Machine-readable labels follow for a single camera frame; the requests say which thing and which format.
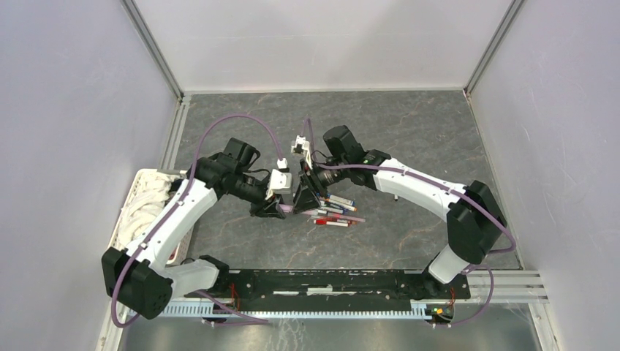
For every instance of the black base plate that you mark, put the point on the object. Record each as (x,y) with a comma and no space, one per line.
(334,290)

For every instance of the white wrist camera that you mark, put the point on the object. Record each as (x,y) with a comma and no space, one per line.
(300,146)
(279,183)

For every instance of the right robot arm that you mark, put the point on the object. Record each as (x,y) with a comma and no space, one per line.
(471,212)

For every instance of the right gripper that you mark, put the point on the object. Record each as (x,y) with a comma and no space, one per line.
(305,199)

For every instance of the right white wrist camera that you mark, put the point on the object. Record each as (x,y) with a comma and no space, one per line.
(300,146)

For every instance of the slotted cable duct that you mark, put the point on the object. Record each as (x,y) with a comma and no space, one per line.
(207,309)

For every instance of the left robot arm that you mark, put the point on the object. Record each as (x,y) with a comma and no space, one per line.
(138,275)

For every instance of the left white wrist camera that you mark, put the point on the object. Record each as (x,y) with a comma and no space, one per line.
(279,183)

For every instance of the red cap lower marker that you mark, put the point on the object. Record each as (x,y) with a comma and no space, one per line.
(331,223)

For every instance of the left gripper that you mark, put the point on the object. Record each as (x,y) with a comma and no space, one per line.
(267,208)

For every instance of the blue cap deli marker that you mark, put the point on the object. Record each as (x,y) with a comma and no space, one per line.
(337,199)

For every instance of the white perforated basket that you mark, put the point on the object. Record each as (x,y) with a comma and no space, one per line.
(140,213)

